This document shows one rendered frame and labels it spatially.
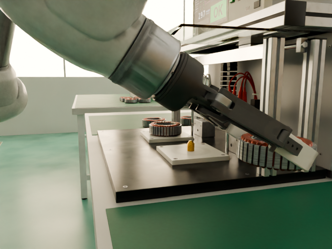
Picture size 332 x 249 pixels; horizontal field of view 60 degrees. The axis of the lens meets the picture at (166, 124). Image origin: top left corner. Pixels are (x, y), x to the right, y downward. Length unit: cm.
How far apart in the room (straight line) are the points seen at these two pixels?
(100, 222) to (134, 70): 26
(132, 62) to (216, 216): 29
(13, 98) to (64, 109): 445
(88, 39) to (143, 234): 28
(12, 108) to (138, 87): 72
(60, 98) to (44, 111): 36
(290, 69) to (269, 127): 48
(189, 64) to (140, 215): 26
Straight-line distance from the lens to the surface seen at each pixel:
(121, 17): 32
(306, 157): 42
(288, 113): 83
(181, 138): 93
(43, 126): 552
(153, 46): 34
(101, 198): 57
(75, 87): 542
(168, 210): 51
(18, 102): 104
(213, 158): 72
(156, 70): 33
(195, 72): 36
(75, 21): 32
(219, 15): 92
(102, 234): 45
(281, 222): 51
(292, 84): 81
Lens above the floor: 97
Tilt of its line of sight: 9 degrees down
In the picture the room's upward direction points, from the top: straight up
